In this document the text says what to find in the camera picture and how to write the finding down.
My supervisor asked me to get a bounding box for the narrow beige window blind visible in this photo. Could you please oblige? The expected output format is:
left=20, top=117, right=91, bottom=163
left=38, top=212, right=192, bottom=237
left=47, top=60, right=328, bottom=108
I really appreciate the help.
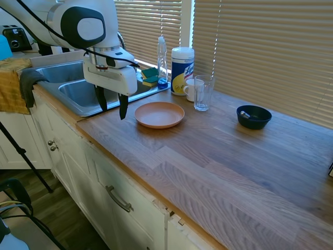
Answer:
left=113, top=0, right=183, bottom=68

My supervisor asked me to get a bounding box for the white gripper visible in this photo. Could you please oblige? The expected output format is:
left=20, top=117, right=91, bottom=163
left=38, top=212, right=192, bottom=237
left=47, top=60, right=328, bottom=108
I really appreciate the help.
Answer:
left=83, top=55, right=138, bottom=120

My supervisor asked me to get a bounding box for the yellow towel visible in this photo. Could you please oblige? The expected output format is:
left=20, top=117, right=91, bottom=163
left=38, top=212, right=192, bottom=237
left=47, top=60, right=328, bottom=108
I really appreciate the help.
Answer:
left=0, top=58, right=34, bottom=116

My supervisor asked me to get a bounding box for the clear drinking glass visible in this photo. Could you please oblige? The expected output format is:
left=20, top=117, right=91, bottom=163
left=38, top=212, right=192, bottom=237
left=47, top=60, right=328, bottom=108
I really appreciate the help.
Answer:
left=194, top=74, right=215, bottom=112

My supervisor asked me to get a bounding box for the orange plate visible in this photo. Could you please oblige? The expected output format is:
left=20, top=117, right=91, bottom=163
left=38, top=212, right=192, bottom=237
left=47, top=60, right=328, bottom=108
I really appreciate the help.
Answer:
left=134, top=101, right=185, bottom=129

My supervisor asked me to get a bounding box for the metal bar cabinet handle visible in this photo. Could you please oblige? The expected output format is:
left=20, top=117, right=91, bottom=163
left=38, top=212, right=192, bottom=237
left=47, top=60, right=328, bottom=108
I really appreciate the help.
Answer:
left=105, top=185, right=134, bottom=213

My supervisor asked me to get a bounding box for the black tripod leg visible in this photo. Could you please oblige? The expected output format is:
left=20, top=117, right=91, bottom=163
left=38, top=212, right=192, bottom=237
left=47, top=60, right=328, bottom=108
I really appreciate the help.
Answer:
left=0, top=121, right=54, bottom=194

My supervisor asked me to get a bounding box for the dark blue bowl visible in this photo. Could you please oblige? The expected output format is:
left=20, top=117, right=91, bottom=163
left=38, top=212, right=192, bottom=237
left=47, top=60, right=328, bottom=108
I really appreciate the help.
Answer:
left=236, top=105, right=273, bottom=130

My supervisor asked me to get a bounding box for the clear dish soap bottle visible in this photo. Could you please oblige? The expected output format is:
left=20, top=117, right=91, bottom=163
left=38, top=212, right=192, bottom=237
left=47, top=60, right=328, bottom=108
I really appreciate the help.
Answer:
left=157, top=36, right=169, bottom=90

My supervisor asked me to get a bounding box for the stainless steel double sink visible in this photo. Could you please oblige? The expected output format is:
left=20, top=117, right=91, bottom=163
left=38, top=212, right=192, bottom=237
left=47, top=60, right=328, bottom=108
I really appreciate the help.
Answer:
left=33, top=59, right=172, bottom=118

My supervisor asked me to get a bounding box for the light blue plastic object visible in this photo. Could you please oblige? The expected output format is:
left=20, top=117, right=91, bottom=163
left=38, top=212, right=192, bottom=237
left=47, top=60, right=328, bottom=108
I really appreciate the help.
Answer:
left=0, top=34, right=14, bottom=61

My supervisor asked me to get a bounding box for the yellow green sponge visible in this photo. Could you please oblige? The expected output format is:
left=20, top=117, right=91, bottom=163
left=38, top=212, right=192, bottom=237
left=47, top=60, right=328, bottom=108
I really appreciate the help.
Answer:
left=140, top=67, right=159, bottom=79
left=142, top=76, right=159, bottom=88

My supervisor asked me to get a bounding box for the Lysol wipes canister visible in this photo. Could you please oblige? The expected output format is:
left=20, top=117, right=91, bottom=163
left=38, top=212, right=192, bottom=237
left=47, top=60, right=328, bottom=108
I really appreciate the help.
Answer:
left=170, top=46, right=196, bottom=96

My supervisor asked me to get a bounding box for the wide beige window blind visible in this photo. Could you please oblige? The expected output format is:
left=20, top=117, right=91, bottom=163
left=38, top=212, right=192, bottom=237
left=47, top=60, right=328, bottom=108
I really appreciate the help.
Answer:
left=193, top=0, right=333, bottom=130

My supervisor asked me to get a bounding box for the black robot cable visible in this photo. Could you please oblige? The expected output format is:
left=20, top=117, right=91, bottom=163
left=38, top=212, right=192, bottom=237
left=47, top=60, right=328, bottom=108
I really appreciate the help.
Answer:
left=14, top=0, right=140, bottom=69

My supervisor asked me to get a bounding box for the black toaster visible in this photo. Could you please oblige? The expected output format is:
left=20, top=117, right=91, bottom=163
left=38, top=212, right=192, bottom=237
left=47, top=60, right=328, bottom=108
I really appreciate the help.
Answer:
left=2, top=24, right=33, bottom=52

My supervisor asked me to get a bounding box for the white kitchen cabinet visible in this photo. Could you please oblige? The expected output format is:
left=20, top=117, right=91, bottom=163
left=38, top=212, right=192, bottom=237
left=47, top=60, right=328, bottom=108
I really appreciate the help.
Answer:
left=0, top=90, right=209, bottom=250

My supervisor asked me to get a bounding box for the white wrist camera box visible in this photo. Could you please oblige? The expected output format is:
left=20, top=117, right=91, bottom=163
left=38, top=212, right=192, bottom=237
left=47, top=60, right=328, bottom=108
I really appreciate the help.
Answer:
left=103, top=49, right=139, bottom=70

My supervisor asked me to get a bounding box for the grey dish cloth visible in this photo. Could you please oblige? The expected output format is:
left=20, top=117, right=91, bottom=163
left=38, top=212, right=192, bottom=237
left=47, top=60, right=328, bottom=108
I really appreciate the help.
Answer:
left=19, top=68, right=50, bottom=109

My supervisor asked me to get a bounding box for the chrome kitchen faucet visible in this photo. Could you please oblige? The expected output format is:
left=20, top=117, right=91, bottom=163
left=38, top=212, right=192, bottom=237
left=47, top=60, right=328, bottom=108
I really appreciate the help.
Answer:
left=117, top=31, right=127, bottom=52

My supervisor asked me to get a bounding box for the white ceramic mug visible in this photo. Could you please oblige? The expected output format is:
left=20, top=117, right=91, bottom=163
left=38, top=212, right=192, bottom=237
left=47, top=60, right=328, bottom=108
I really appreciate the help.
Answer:
left=183, top=79, right=205, bottom=103

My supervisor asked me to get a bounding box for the black clamp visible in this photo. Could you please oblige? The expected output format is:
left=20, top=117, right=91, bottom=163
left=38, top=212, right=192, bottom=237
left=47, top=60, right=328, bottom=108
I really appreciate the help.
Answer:
left=0, top=178, right=34, bottom=219

